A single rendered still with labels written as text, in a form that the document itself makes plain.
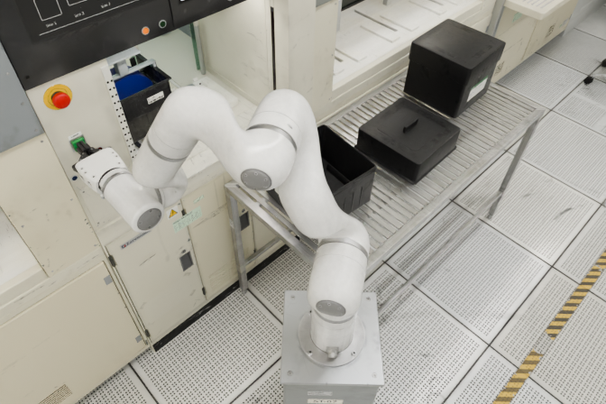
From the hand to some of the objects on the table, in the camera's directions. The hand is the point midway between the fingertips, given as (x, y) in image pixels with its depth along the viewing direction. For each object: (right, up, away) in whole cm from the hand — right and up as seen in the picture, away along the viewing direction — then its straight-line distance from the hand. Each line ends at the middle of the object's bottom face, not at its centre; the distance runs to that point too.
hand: (84, 149), depth 125 cm
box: (+121, +32, +93) cm, 156 cm away
